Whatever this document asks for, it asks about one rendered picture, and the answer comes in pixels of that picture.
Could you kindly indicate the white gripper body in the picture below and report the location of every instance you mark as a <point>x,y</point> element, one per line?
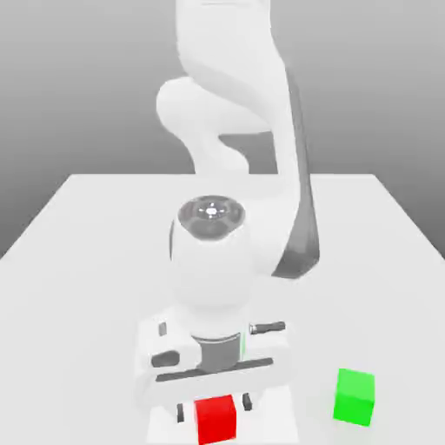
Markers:
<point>215,382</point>

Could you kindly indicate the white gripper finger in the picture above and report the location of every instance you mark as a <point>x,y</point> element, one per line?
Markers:
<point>180,413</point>
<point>246,401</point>

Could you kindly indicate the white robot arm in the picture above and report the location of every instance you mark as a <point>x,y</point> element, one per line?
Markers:
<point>212,264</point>

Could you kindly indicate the small red cube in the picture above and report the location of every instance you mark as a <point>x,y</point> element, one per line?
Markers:
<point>215,420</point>

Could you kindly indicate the small green cube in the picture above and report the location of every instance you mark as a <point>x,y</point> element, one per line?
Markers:
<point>354,398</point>

